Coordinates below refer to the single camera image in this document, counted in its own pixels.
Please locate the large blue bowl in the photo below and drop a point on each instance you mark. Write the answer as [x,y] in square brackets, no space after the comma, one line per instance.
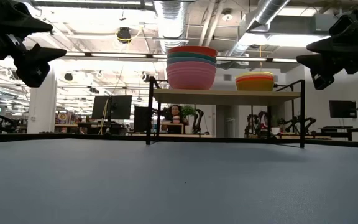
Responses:
[192,59]

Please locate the dark computer monitor on stand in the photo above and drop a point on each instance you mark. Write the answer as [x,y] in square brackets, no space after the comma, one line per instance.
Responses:
[120,107]

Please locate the large pink bowl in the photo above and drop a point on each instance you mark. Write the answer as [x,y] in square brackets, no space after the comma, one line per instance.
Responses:
[191,77]

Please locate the large red-orange bowl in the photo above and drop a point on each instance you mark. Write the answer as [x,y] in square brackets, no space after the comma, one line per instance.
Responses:
[192,49]

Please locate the person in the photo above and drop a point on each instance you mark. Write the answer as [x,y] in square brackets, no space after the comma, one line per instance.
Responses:
[175,110]

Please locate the large teal green bowl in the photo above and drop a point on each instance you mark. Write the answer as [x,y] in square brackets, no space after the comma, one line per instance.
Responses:
[192,55]

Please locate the small yellow bowl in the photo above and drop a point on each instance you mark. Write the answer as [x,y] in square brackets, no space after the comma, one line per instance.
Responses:
[255,74]

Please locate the wall-side black monitor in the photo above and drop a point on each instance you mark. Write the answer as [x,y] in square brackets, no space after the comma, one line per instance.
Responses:
[342,109]

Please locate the round black ceiling device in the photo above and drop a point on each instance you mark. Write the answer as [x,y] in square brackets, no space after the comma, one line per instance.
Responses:
[124,35]

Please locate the white building column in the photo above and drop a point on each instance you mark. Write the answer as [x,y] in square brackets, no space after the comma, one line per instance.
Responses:
[42,105]

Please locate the small orange bowl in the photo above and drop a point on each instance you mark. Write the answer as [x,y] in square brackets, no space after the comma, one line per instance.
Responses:
[255,78]

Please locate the small dark monitor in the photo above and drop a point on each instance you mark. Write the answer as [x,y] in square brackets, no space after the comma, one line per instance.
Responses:
[141,119]

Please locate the small lime green bowl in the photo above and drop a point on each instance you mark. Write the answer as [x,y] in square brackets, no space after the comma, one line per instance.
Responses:
[255,86]

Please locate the round white smoke detector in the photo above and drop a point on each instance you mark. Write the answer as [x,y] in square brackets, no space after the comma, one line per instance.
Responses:
[227,16]

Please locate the ribbed silver ceiling duct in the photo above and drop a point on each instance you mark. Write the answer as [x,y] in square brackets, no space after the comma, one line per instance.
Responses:
[171,25]

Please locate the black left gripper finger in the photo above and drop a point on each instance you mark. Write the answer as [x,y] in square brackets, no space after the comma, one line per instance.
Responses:
[36,67]
[20,21]

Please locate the green potted plant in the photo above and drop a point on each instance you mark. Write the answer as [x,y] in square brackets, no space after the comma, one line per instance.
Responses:
[189,110]

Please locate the wooden shelf with black frame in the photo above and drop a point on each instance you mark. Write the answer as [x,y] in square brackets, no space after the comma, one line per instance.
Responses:
[222,97]

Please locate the wall vent grille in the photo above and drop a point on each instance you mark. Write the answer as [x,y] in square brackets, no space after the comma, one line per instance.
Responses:
[227,77]

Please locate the colourful printed box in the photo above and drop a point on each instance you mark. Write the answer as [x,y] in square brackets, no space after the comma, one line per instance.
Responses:
[62,118]

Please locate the smooth silver ceiling duct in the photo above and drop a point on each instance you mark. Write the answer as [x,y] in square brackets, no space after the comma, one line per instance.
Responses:
[266,12]

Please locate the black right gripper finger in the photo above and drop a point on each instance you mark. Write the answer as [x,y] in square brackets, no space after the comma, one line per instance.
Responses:
[340,37]
[322,68]

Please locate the long ceiling light bar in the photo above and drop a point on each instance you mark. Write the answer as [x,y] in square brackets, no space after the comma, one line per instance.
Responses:
[120,55]

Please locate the black background desk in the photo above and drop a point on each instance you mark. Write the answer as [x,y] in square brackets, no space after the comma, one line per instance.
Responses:
[343,130]

